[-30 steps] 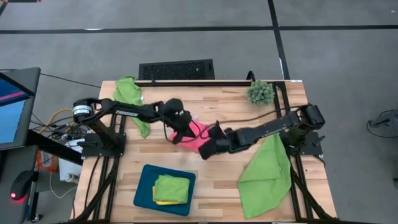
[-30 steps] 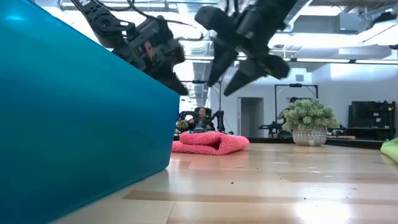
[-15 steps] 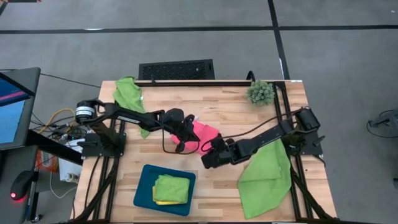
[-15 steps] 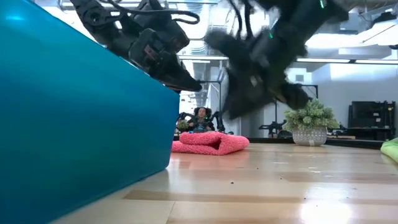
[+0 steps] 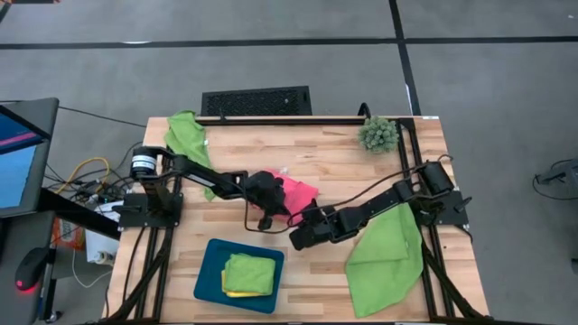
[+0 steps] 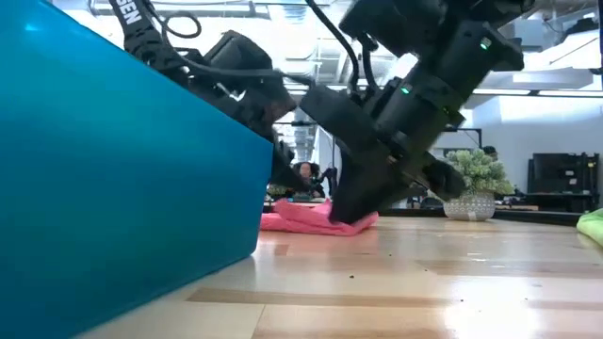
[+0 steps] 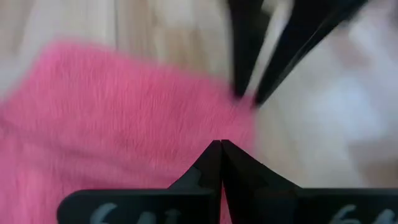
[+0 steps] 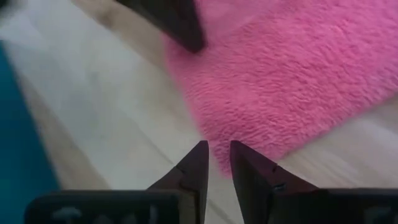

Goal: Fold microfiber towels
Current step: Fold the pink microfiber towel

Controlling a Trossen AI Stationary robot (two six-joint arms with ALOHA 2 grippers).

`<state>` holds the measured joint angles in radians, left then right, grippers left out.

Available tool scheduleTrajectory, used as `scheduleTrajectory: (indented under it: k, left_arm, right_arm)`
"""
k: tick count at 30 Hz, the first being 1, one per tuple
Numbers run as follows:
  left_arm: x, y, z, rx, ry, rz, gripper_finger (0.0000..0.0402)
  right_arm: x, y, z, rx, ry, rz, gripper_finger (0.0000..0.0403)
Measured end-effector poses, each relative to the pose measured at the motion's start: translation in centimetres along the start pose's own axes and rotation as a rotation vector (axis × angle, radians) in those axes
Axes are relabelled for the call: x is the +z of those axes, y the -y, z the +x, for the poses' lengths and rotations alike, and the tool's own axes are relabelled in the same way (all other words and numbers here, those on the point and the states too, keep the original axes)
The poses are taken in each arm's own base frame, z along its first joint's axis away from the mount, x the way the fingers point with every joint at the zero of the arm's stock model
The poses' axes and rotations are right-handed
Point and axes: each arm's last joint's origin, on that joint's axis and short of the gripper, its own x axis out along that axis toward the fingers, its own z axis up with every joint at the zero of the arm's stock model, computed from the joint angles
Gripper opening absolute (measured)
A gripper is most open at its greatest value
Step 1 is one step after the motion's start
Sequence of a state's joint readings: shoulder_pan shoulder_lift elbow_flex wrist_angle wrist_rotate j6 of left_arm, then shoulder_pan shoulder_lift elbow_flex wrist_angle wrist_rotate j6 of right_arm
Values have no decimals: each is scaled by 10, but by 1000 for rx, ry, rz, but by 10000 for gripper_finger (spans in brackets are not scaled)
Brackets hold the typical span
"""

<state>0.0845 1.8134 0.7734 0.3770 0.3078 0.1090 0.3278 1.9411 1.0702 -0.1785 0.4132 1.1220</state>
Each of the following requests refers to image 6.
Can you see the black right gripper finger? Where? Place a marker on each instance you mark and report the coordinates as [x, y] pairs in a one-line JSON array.
[[348, 198], [384, 188]]

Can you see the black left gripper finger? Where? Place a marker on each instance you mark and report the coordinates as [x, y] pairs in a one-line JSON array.
[[289, 174]]

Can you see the pink microfiber towel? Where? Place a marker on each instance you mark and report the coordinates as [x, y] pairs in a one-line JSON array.
[[306, 221]]

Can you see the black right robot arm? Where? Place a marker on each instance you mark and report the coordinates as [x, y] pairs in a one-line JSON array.
[[400, 19]]

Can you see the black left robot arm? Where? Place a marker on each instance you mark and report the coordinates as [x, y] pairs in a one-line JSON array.
[[151, 47]]

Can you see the green microfiber towel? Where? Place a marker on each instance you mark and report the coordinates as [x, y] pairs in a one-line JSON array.
[[591, 226]]

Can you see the ceiling light strip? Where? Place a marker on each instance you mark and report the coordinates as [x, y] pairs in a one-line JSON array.
[[504, 91], [570, 93]]

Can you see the artificial potted plant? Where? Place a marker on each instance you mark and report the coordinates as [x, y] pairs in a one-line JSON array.
[[485, 179]]

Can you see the teal plastic tray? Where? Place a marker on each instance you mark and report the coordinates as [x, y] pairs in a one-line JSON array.
[[118, 188]]

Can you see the black metal gantry frame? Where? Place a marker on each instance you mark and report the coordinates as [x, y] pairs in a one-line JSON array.
[[471, 129]]

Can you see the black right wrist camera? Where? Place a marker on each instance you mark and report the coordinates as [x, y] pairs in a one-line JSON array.
[[339, 117]]

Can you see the black aluminium table frame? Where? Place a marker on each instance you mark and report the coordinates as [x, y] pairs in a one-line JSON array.
[[518, 215]]

